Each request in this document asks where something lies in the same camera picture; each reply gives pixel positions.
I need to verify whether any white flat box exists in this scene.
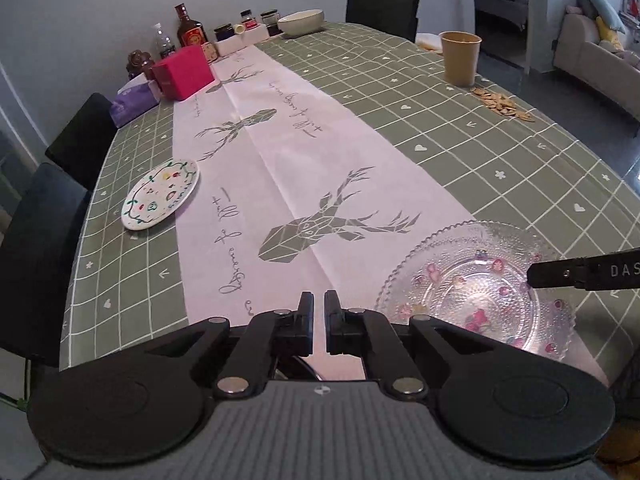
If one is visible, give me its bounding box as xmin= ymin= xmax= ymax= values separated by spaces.
xmin=216 ymin=25 xmax=271 ymax=57

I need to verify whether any white painted floral plate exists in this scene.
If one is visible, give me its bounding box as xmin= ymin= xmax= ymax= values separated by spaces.
xmin=122 ymin=158 xmax=200 ymax=231

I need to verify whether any liquor bottle with red label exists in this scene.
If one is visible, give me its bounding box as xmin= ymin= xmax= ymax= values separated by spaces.
xmin=174 ymin=3 xmax=208 ymax=47

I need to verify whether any clear plastic bottle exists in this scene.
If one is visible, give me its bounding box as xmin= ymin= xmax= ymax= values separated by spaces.
xmin=151 ymin=23 xmax=176 ymax=59

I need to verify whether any beige sofa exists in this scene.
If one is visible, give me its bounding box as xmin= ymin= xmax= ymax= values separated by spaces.
xmin=552 ymin=0 xmax=640 ymax=123

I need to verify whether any black chair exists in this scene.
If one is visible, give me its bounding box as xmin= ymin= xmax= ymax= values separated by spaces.
xmin=45 ymin=92 xmax=118 ymax=191
xmin=346 ymin=0 xmax=421 ymax=43
xmin=0 ymin=162 xmax=91 ymax=368

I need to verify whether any purple tissue pack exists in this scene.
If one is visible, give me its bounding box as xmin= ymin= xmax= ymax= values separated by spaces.
xmin=109 ymin=80 xmax=161 ymax=127

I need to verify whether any white deer print table runner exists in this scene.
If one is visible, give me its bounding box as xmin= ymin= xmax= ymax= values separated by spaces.
xmin=171 ymin=42 xmax=481 ymax=381

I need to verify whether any yellow cushion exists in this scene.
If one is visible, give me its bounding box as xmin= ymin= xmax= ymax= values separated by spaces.
xmin=595 ymin=16 xmax=626 ymax=51

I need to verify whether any brown figurine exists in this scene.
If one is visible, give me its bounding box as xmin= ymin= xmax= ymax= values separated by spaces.
xmin=125 ymin=50 xmax=155 ymax=81

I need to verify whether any bed with grey bedding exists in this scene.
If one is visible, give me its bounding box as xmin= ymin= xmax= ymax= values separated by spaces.
xmin=472 ymin=0 xmax=531 ymax=31

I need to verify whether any beige paper cup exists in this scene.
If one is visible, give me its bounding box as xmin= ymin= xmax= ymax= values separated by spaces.
xmin=439 ymin=31 xmax=483 ymax=87

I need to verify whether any white snack packet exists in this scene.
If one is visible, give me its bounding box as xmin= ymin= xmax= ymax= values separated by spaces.
xmin=416 ymin=32 xmax=445 ymax=55

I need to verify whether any pink box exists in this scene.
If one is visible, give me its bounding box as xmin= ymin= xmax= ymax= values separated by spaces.
xmin=151 ymin=44 xmax=216 ymax=101

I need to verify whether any clear glass plate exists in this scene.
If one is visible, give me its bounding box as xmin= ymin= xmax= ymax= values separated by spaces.
xmin=375 ymin=221 xmax=576 ymax=361

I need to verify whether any green checked tablecloth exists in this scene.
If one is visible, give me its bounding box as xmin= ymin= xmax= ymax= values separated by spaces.
xmin=59 ymin=21 xmax=640 ymax=391

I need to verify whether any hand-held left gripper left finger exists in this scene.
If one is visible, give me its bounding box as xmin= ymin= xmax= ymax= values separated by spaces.
xmin=145 ymin=290 xmax=315 ymax=398

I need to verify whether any white ceramic bowl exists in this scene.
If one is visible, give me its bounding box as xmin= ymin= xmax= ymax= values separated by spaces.
xmin=277 ymin=9 xmax=325 ymax=37

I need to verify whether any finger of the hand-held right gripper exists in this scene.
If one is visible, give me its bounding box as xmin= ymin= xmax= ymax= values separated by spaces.
xmin=527 ymin=255 xmax=593 ymax=291

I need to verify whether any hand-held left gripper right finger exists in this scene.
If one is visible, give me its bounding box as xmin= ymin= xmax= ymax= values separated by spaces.
xmin=323 ymin=289 xmax=496 ymax=397

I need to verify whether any teal cushion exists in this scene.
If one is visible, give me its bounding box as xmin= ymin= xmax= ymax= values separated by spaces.
xmin=584 ymin=0 xmax=626 ymax=36

